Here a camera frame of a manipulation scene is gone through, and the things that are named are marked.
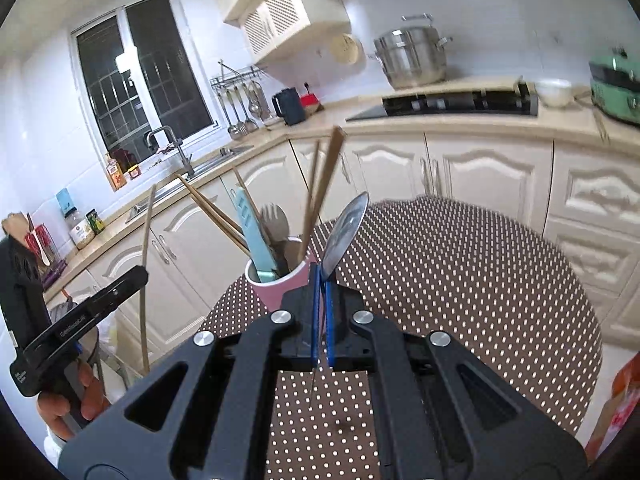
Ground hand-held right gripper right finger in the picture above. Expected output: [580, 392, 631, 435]
[322, 280, 586, 480]

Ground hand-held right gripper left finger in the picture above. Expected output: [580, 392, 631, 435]
[60, 262, 321, 480]

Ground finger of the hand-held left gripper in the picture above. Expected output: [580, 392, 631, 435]
[87, 265, 149, 318]

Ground pink cup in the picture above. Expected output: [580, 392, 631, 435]
[245, 250, 328, 336]

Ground wooden chopstick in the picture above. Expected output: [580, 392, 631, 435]
[300, 140, 322, 263]
[174, 174, 250, 248]
[177, 180, 249, 256]
[310, 126, 347, 241]
[233, 167, 258, 216]
[141, 184, 157, 375]

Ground metal spoon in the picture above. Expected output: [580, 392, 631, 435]
[308, 191, 371, 408]

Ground light blue sheathed knife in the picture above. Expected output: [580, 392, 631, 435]
[231, 186, 278, 283]

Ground black handled fork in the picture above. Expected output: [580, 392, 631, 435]
[259, 202, 292, 261]

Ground row of hanging kitchen utensils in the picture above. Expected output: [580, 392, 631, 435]
[217, 82, 266, 141]

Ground person's left hand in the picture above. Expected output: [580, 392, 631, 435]
[37, 360, 108, 442]

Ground white plastic bag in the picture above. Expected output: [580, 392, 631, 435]
[97, 310, 123, 386]

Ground clear utensil holder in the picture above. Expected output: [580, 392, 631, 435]
[25, 222, 68, 288]

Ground white label jar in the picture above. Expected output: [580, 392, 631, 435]
[67, 210, 96, 251]

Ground wooden spatula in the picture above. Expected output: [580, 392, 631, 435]
[2, 212, 31, 251]

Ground orange dish soap bottle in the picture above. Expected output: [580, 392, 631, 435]
[105, 152, 126, 191]

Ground brown polka dot tablecloth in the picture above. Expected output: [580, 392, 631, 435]
[197, 195, 603, 480]

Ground metal faucet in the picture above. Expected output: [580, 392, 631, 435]
[145, 126, 196, 178]

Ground stainless steel sink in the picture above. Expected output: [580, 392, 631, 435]
[126, 144, 255, 223]

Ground white framed window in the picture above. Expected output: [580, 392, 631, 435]
[75, 0, 216, 161]

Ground black electric kettle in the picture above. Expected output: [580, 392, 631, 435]
[271, 87, 307, 127]

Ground cream base cabinets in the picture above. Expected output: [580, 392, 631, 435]
[45, 110, 640, 391]

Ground black induction cooktop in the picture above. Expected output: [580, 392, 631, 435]
[345, 82, 540, 122]

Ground stainless steel steamer pot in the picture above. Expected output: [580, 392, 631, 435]
[369, 12, 453, 90]

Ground orange plastic packet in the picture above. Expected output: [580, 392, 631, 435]
[585, 355, 640, 466]

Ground cream lattice door cabinet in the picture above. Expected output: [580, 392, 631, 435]
[240, 0, 351, 66]

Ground white bowl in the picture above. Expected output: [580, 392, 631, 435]
[535, 78, 572, 108]

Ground green electric cooker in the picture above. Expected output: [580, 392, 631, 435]
[589, 47, 640, 125]

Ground metal wall rack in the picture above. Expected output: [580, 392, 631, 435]
[210, 60, 263, 91]

